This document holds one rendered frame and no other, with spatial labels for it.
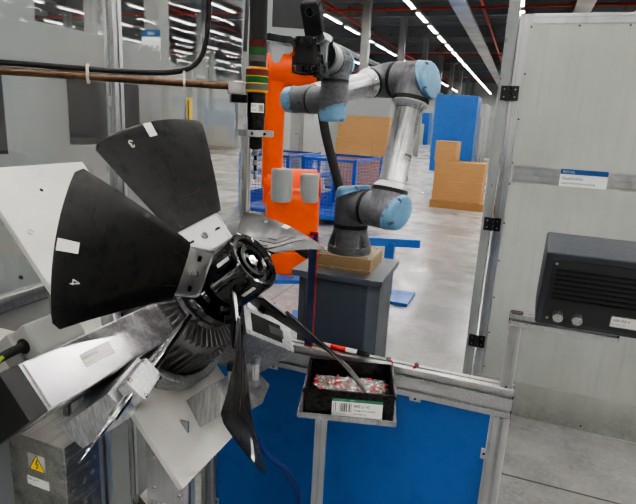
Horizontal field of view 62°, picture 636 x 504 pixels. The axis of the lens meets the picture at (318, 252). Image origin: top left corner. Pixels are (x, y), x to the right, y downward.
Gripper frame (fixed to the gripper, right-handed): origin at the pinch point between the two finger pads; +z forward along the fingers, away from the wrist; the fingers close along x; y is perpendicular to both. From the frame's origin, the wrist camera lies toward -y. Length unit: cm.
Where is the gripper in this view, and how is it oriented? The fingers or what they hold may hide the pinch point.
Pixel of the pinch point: (291, 33)
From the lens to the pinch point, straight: 121.8
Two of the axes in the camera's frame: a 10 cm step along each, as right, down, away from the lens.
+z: -3.6, 2.0, -9.1
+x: -9.3, -1.3, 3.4
